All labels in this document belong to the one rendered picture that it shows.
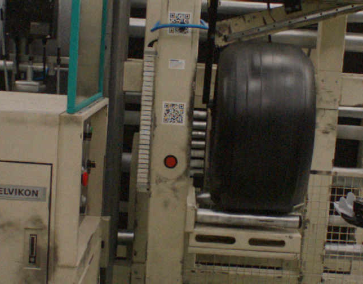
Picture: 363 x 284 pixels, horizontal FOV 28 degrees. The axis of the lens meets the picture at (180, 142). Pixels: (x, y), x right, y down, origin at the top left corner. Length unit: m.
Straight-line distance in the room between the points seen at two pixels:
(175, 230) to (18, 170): 0.84
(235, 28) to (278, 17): 0.17
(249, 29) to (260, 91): 0.59
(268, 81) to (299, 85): 0.09
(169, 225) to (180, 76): 0.49
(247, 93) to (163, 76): 0.31
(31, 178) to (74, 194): 0.11
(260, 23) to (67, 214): 1.31
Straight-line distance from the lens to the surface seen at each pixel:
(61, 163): 1.75
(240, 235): 2.37
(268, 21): 2.80
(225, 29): 2.79
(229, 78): 2.27
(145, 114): 2.41
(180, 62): 2.38
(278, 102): 2.22
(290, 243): 2.39
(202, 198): 2.65
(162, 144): 2.41
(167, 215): 2.45
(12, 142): 1.76
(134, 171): 3.19
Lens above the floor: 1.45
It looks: 8 degrees down
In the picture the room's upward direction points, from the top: 4 degrees clockwise
